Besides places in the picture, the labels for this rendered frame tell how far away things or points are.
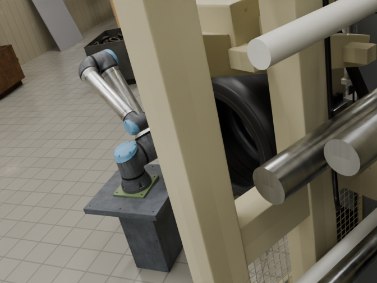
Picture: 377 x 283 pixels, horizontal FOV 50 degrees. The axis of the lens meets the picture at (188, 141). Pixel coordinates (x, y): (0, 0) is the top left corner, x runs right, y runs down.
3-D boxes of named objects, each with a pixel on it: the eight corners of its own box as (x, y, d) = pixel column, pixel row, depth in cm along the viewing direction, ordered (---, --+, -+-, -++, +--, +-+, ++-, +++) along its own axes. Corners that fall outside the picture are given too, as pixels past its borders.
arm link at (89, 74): (68, 59, 242) (131, 127, 209) (87, 51, 248) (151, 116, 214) (72, 74, 251) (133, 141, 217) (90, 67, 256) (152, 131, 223)
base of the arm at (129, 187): (117, 194, 248) (113, 181, 243) (127, 175, 264) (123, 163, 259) (146, 193, 243) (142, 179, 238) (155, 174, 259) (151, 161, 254)
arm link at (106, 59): (144, 165, 256) (85, 61, 255) (167, 153, 263) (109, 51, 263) (151, 161, 242) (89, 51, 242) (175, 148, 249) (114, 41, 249)
